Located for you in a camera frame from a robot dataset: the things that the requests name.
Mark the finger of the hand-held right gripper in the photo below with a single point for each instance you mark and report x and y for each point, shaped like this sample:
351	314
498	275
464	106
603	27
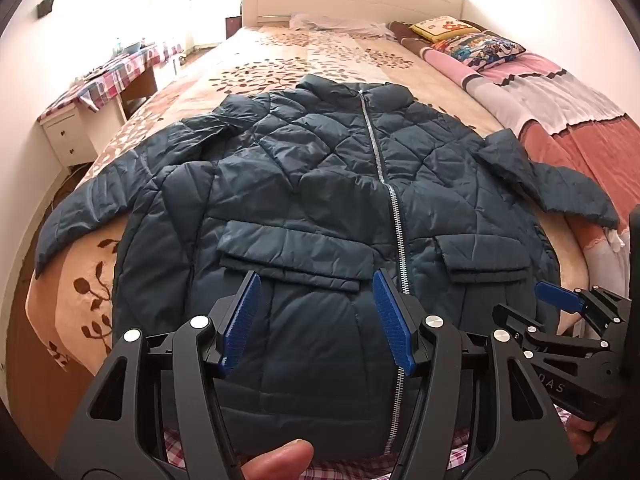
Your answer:
530	332
555	296

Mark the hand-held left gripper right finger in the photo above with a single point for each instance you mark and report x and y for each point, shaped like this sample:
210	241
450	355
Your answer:
392	320

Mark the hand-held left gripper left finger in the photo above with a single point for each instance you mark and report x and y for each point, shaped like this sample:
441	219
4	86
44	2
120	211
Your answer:
242	320

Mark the dark teal quilted jacket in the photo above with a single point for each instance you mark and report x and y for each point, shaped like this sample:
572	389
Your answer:
310	195

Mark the person's right hand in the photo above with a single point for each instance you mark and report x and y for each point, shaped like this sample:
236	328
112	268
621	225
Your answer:
582	435

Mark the person's left hand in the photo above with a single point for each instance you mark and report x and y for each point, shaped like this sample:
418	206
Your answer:
277	460

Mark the person's pink plaid pants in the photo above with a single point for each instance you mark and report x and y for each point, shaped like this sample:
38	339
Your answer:
340	470

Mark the pink striped quilt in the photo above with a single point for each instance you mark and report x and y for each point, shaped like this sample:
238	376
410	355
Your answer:
555	105

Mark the wooden desk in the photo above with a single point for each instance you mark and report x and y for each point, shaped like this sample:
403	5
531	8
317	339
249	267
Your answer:
145	85

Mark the beige leaf print blanket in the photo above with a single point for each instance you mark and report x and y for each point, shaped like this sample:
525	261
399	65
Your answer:
240	65

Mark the cartoon print pillow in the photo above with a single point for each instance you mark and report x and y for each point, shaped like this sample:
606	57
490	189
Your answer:
480	50

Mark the white drawer cabinet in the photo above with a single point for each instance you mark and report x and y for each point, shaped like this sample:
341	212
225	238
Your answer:
62	135

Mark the plaid tablecloth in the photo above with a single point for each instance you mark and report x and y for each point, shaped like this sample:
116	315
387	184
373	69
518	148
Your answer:
112	72

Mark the yellow cushion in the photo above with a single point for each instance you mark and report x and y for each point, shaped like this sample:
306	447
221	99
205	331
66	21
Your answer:
440	29

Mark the dark bedside object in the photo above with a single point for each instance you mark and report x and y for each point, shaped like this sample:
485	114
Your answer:
233	27

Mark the teal bowl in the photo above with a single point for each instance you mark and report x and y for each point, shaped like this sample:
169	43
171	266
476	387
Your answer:
133	46

